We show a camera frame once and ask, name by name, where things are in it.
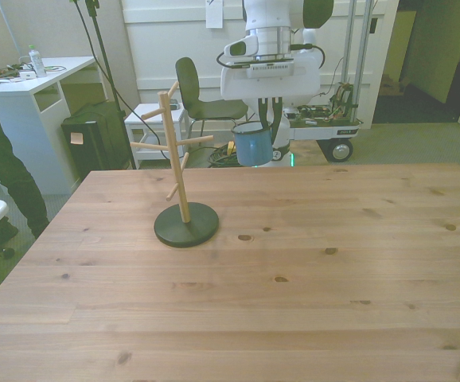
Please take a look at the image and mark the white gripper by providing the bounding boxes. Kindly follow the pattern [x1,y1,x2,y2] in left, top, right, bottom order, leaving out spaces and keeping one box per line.
[219,51,322,133]

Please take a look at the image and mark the blue enamel mug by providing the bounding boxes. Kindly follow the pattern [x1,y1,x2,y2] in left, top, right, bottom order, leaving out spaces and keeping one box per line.
[230,121,275,166]

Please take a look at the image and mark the wooden mug tree, black base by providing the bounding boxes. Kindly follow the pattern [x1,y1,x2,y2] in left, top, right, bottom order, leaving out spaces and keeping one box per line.
[129,80,220,248]

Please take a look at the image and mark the wheeled equipment cart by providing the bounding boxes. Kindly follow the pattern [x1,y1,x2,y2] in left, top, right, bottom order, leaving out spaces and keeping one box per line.
[286,0,375,164]

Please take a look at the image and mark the black wooden chair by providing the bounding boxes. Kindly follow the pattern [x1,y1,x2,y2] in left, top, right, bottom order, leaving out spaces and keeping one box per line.
[174,57,251,149]

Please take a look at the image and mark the white paper sheet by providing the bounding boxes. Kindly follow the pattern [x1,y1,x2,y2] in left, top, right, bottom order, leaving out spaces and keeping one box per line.
[205,0,224,29]

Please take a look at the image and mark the white step stool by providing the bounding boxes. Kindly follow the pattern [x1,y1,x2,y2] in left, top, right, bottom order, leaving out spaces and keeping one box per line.
[124,102,190,165]

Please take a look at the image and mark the black tripod stand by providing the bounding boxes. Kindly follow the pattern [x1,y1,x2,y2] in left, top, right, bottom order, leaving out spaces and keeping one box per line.
[68,0,138,170]

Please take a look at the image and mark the black suitcase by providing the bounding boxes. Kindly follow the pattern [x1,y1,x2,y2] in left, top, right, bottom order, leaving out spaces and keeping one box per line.
[60,100,132,181]

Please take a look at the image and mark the clear plastic bottle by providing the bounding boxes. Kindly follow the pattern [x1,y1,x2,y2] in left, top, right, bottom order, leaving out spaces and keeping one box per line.
[28,44,49,79]

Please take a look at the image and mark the white desk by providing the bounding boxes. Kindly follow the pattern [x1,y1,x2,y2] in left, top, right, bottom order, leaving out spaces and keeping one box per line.
[0,56,108,196]

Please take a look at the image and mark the person in dark clothes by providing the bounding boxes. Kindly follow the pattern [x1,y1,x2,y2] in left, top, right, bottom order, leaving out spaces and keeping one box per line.
[0,7,50,240]

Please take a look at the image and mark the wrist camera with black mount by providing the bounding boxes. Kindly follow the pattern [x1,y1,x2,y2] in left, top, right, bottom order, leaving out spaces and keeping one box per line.
[216,47,295,80]

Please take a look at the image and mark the bundle of floor cables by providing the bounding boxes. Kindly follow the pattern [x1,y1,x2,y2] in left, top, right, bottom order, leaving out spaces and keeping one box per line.
[207,143,242,169]

